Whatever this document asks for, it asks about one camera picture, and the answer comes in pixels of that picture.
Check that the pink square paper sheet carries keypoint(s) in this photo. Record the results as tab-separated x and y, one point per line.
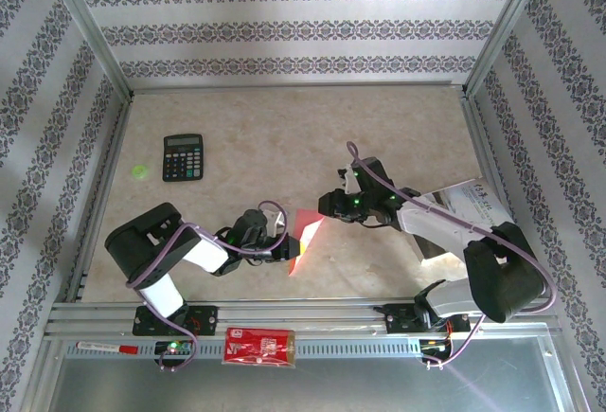
308	217

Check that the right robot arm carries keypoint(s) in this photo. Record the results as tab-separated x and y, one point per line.
502	279

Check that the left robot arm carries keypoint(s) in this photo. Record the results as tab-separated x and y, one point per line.
142	246

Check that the steel sheet panel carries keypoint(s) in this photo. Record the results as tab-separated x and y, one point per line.
308	388

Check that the red snack packet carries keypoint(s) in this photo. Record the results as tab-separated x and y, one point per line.
255	346

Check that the white printed booklet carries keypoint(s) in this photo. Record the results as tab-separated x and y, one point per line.
478	199

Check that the black calculator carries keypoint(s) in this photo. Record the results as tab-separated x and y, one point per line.
182	161

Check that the small circuit board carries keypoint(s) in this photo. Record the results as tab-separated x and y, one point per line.
433	345
182	348

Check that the red white marker pen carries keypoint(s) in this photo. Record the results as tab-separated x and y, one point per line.
106	347

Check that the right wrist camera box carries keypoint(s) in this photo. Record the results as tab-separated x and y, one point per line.
374	175

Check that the wide aluminium mounting rail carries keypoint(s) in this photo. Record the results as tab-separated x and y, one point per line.
308	310

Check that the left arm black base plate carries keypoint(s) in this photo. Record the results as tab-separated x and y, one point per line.
206	319

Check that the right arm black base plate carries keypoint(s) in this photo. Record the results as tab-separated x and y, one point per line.
400	319

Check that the aluminium table edge rail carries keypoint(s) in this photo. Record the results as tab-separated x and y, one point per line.
111	147
293	86
484	147

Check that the aluminium frame post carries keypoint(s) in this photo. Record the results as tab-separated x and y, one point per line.
87	23
504	23

